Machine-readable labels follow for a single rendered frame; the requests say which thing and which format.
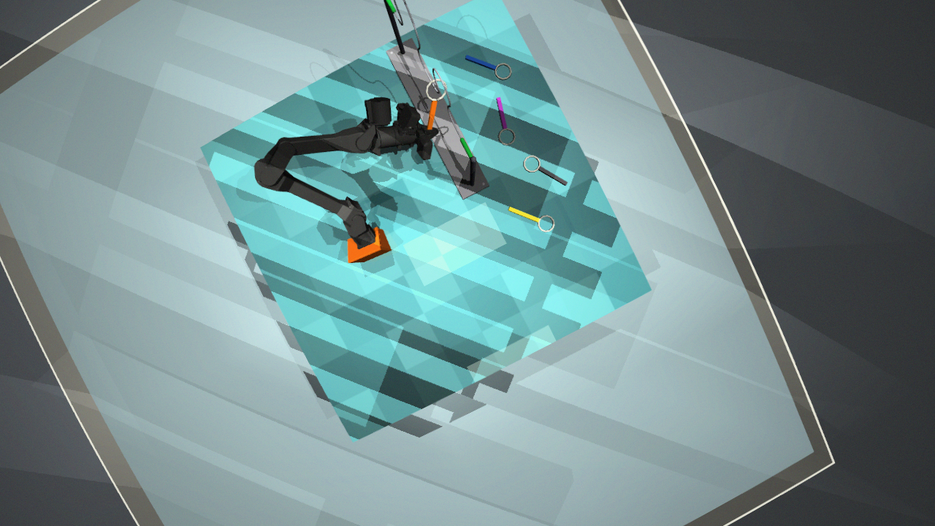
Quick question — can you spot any black handle with grey loop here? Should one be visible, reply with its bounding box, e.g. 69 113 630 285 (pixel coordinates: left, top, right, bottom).
524 156 568 186

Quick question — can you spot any grey loop with yellow handle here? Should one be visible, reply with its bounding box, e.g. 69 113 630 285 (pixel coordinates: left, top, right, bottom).
508 207 554 232

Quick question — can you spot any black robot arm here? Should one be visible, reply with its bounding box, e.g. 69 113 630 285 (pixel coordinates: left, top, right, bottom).
254 97 421 249

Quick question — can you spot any orange handle with grey tip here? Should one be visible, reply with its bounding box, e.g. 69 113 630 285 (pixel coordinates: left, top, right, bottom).
426 80 448 129

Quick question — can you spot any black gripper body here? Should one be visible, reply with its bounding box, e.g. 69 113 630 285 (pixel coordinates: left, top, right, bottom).
392 122 432 160

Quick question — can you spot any purple-handled white loop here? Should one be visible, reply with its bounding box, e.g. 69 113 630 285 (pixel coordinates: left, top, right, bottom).
496 97 516 145

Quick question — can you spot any blue handle with beige loop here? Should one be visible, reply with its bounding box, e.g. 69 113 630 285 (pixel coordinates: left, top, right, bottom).
465 55 511 80

